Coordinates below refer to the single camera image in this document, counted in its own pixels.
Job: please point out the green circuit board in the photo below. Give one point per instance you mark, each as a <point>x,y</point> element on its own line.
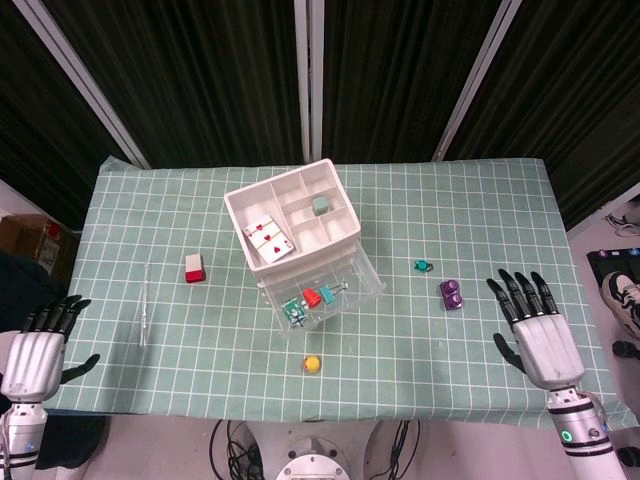
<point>295,311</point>

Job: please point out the purple toy brick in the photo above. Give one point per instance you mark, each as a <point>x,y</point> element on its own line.
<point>451,296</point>

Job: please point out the brown cardboard box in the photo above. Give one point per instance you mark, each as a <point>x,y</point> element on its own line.
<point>30,245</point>

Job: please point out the grey round robot base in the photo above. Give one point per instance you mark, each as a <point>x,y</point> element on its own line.
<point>315,462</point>

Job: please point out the white metal frame post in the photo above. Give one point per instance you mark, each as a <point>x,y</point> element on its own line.
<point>85,85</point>
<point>605,205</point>
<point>308,80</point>
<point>475,85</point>

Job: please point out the red and white block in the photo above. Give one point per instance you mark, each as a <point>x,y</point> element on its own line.
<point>195,269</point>

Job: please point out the hearts playing cards stack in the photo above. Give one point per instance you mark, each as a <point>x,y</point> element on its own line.
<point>270,240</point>

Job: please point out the green checked tablecloth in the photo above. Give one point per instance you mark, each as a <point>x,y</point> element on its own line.
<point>400,360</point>

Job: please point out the black device with coloured buttons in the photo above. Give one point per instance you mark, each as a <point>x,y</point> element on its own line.
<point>607,262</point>

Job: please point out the clear plastic drawer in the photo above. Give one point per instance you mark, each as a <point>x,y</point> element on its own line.
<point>360,280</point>

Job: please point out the small green cube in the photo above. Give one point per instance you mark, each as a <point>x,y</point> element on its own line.
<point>321,206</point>

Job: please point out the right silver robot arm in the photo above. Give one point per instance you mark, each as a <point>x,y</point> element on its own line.
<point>585,440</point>

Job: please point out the black pleated curtain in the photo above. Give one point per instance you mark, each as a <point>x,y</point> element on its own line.
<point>200,75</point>
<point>30,125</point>
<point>400,75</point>
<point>575,100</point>

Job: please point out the white black sneaker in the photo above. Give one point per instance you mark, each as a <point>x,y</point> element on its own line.
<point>622,300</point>

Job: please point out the yellow toy duck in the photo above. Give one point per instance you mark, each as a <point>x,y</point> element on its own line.
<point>311,365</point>

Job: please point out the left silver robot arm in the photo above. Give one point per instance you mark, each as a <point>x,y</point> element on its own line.
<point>20,440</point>

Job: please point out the red plastic cap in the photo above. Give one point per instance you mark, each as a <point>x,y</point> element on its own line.
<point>311,298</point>

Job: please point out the teal binder clip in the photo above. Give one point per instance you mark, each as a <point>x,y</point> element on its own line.
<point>330,292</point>

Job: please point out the white shoes pair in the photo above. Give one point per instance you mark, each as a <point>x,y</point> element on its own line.
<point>622,225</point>

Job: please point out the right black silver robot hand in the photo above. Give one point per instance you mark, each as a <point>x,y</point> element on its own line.
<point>547,350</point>

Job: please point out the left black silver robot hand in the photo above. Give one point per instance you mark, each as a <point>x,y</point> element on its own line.
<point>35,360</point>

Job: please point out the white drawer organizer box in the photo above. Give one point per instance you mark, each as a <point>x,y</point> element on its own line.
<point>255,205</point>

